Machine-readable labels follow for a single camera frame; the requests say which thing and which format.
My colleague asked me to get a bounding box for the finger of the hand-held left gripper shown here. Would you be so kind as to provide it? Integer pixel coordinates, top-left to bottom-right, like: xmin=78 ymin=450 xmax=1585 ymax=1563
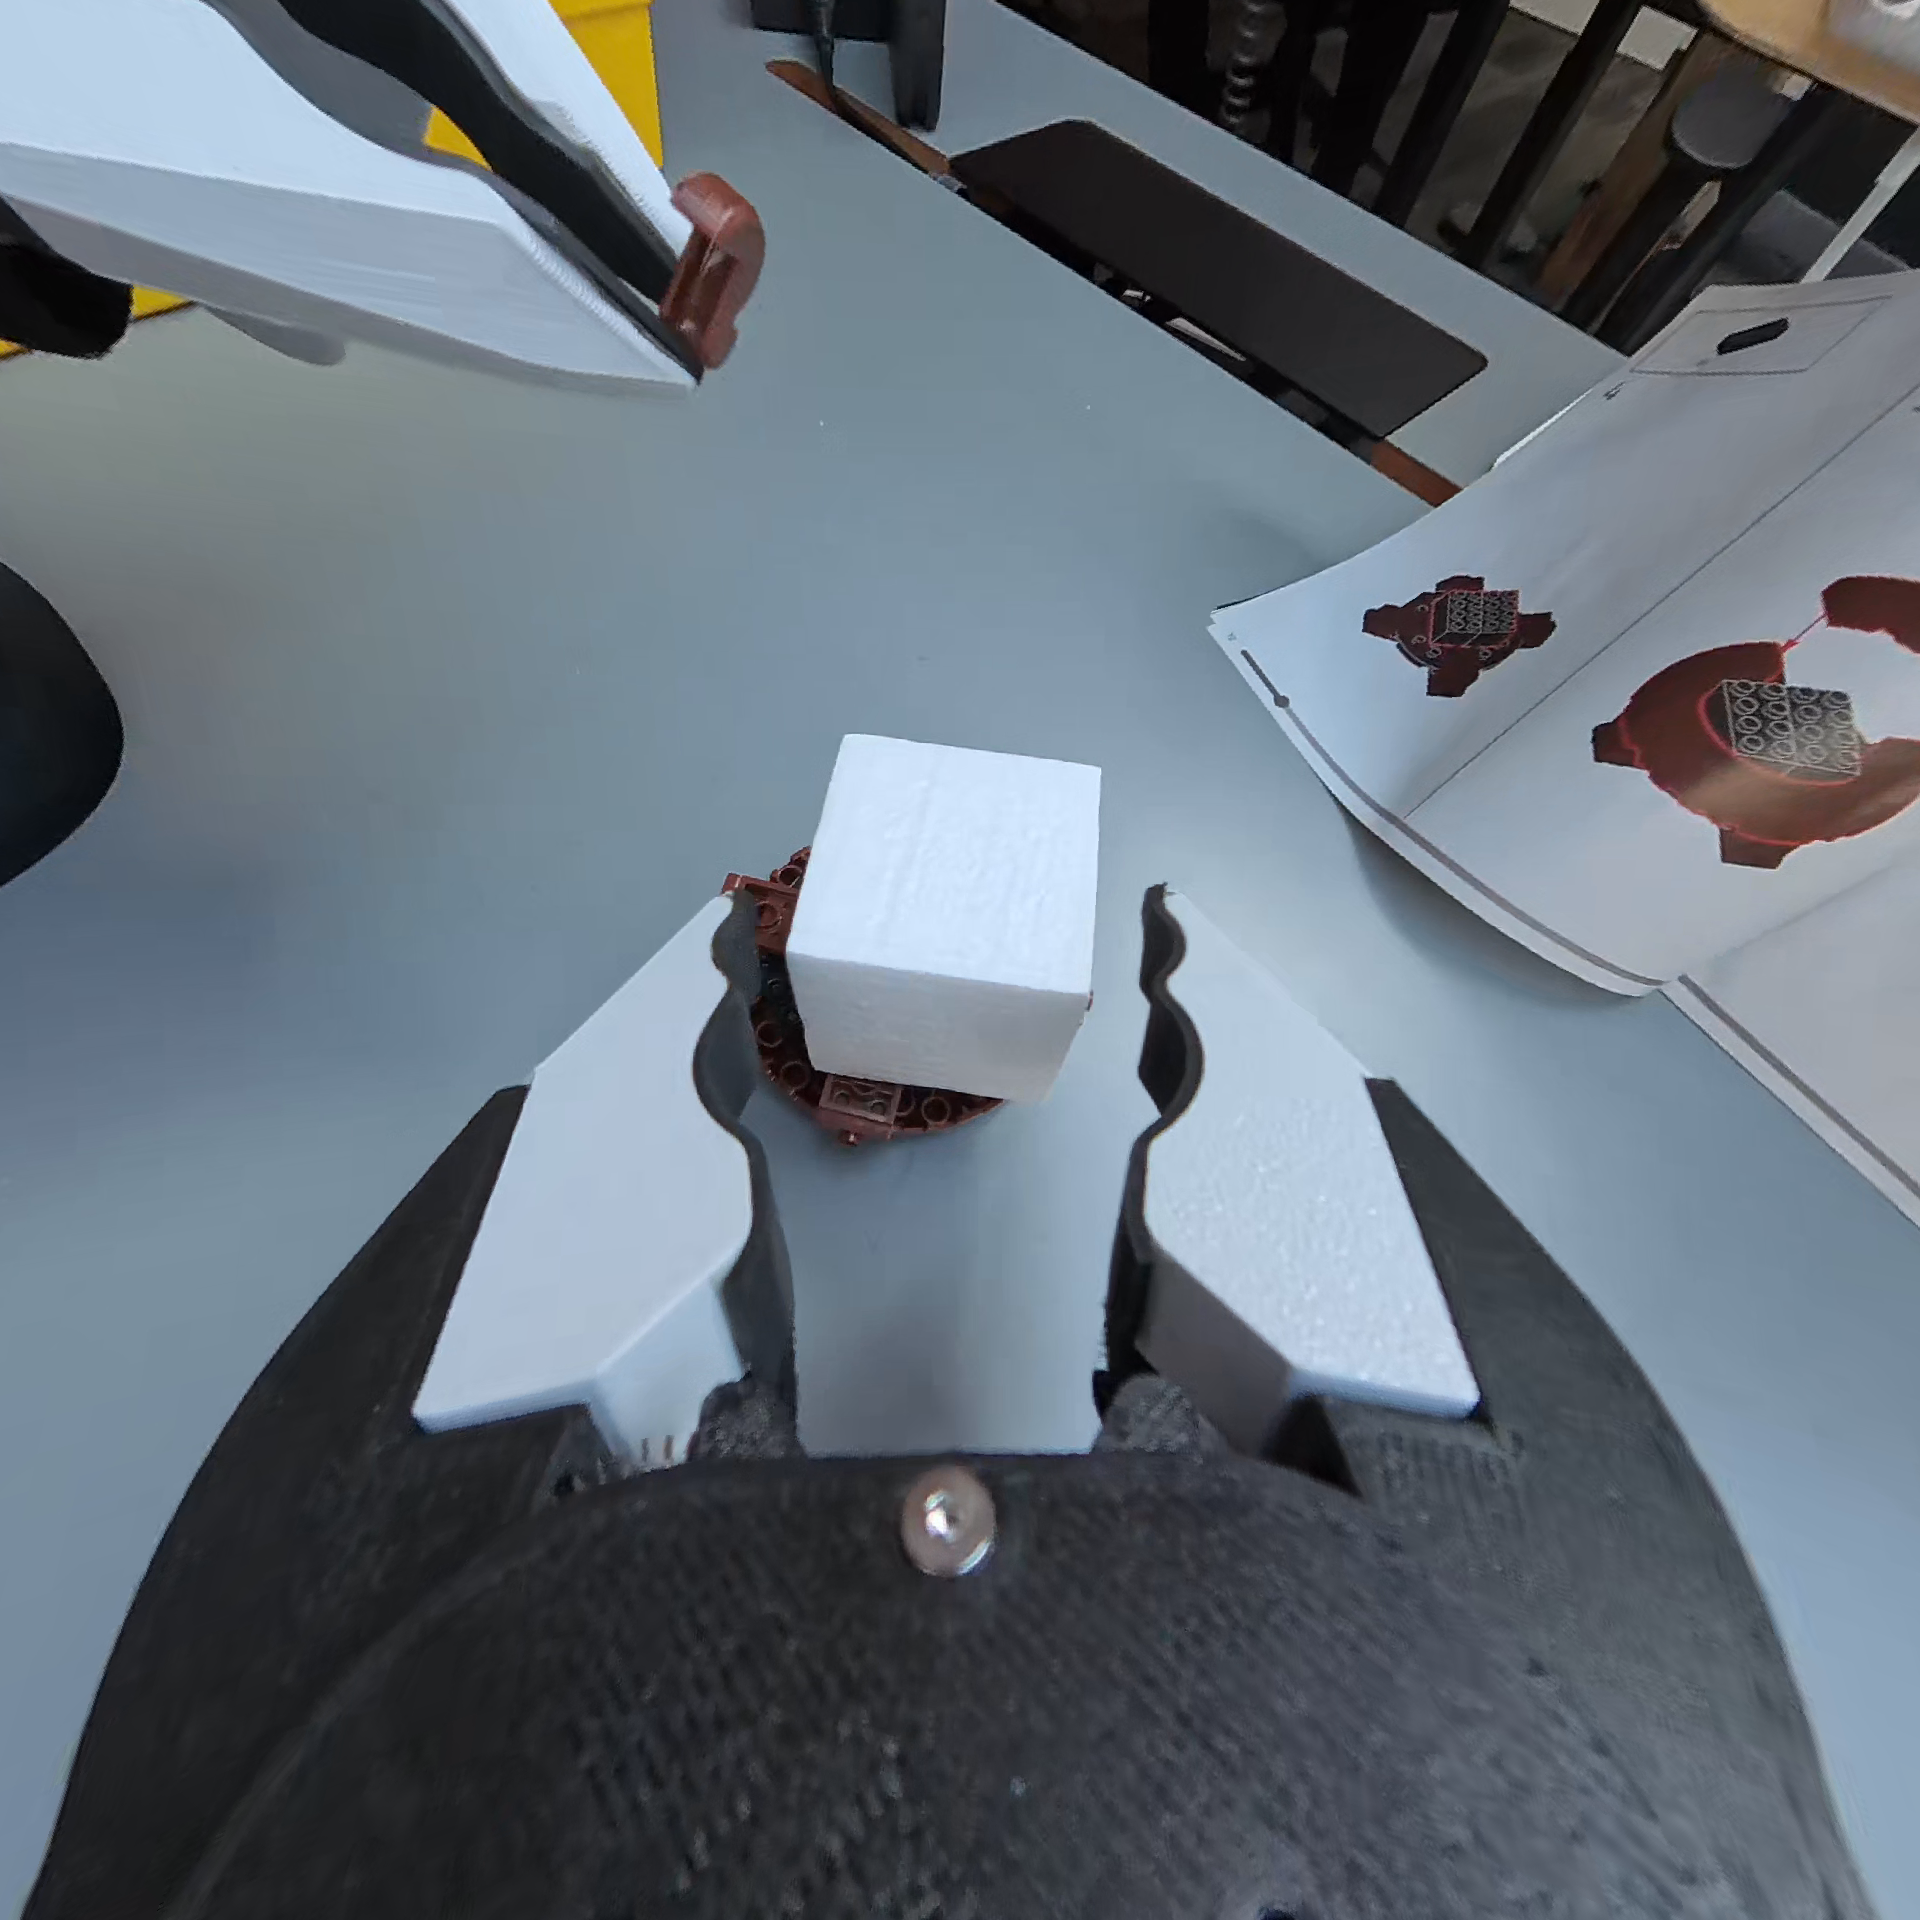
xmin=211 ymin=0 xmax=689 ymax=332
xmin=0 ymin=139 xmax=706 ymax=402

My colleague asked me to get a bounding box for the building instruction booklet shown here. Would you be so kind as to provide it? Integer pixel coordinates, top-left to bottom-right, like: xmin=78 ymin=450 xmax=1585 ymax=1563
xmin=1207 ymin=270 xmax=1920 ymax=1225

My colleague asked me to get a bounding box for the yellow plastic bin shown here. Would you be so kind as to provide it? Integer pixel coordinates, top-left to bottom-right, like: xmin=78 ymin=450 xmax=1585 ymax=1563
xmin=0 ymin=0 xmax=671 ymax=358

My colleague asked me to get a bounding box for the white foam cube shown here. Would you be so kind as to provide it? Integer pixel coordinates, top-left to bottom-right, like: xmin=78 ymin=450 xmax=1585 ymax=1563
xmin=784 ymin=731 xmax=1105 ymax=1108

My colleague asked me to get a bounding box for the black wrist rest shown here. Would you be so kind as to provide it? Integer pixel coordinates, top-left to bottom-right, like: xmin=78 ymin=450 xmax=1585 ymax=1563
xmin=0 ymin=563 xmax=126 ymax=889

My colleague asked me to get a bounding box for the grey adjoining desk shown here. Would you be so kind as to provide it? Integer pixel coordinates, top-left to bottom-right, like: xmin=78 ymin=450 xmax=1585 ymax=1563
xmin=646 ymin=0 xmax=1634 ymax=506

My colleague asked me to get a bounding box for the small brown curved brick piece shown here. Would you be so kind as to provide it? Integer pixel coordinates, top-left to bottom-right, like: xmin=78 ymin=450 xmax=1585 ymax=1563
xmin=663 ymin=172 xmax=768 ymax=372

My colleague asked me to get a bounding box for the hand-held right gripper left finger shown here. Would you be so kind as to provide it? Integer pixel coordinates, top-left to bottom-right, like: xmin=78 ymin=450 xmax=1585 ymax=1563
xmin=411 ymin=886 xmax=799 ymax=1466

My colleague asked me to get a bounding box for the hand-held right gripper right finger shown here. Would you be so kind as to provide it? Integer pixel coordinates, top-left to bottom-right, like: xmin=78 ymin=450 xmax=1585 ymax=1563
xmin=1103 ymin=883 xmax=1481 ymax=1457

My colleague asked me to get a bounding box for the brown round brick model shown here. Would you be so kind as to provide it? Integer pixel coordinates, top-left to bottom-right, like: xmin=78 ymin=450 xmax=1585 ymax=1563
xmin=724 ymin=849 xmax=1010 ymax=1153

